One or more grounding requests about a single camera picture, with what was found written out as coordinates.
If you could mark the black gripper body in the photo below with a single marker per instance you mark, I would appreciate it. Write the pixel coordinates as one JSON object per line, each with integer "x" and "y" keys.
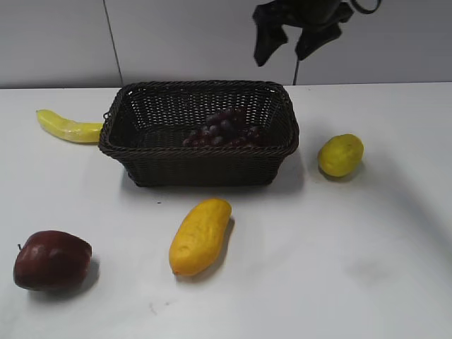
{"x": 312, "y": 15}

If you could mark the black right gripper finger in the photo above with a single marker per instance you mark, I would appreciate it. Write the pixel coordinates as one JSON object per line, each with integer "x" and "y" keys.
{"x": 269, "y": 37}

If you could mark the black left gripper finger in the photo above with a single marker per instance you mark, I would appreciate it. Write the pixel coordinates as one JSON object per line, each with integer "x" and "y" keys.
{"x": 310, "y": 41}

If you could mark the purple grape bunch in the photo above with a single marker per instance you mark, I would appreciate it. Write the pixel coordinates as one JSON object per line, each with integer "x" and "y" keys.
{"x": 226, "y": 128}

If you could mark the dark wicker basket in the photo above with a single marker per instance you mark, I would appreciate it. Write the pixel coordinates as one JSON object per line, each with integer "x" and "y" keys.
{"x": 147, "y": 123}

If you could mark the yellow-green lemon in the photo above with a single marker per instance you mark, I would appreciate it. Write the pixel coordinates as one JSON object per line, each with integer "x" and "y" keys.
{"x": 341, "y": 155}

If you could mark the yellow mango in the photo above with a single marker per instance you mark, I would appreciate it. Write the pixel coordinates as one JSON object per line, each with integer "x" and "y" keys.
{"x": 198, "y": 241}

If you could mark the yellow banana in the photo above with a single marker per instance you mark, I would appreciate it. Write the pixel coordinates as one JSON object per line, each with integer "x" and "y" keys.
{"x": 68, "y": 130}

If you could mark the red apple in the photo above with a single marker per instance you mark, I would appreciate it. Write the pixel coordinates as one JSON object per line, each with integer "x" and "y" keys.
{"x": 52, "y": 260}

